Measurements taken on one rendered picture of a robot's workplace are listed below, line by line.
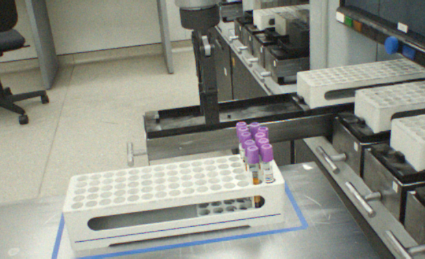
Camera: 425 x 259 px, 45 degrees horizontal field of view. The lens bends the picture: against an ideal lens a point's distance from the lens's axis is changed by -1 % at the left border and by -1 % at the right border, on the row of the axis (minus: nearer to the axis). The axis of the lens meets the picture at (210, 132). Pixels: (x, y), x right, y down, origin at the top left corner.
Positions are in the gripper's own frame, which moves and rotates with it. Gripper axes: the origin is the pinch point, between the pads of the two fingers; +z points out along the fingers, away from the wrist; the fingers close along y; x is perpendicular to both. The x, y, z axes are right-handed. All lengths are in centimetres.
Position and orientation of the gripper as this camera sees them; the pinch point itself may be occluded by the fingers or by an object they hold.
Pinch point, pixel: (208, 104)
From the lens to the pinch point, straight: 106.6
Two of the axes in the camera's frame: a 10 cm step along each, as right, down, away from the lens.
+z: 0.9, 9.0, 4.2
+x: -9.8, 1.5, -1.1
